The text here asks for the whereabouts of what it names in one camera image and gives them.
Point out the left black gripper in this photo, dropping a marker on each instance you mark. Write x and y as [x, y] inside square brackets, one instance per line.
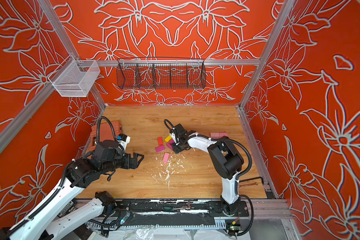
[129, 164]

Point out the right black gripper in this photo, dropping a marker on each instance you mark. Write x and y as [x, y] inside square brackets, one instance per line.
[177, 146]

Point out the yellow block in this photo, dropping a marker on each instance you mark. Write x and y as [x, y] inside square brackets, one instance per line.
[168, 138]

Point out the light pink block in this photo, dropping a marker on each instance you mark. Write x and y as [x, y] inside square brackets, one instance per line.
[223, 135]

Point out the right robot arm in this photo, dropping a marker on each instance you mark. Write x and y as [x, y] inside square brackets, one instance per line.
[230, 159]

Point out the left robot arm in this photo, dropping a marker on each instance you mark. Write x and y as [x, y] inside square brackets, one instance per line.
[43, 223]

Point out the red block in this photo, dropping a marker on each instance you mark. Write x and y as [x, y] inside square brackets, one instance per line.
[160, 141]

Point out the pale pink block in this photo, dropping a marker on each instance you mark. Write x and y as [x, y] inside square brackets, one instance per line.
[166, 157]

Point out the red plastic tool case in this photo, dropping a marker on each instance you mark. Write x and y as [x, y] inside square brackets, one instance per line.
[105, 133]

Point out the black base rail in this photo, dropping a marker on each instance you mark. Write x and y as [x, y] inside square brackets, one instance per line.
[176, 213]

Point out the black wire basket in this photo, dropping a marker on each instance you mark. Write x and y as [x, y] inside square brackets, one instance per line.
[161, 74]

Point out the white wire basket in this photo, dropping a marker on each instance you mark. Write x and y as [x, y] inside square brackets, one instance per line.
[72, 80]

